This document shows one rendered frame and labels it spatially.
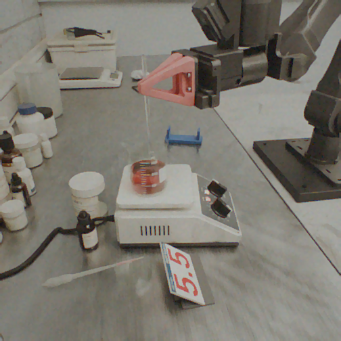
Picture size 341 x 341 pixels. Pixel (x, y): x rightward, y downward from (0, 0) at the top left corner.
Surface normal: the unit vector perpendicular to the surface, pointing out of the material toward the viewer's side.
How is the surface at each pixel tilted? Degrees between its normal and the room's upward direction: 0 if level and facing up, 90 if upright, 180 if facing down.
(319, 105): 76
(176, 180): 0
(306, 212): 0
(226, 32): 90
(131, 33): 90
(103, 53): 94
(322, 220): 0
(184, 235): 90
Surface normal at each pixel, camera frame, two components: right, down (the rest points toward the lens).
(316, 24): 0.52, 0.26
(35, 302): 0.00, -0.85
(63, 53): 0.13, 0.57
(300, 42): 0.43, 0.47
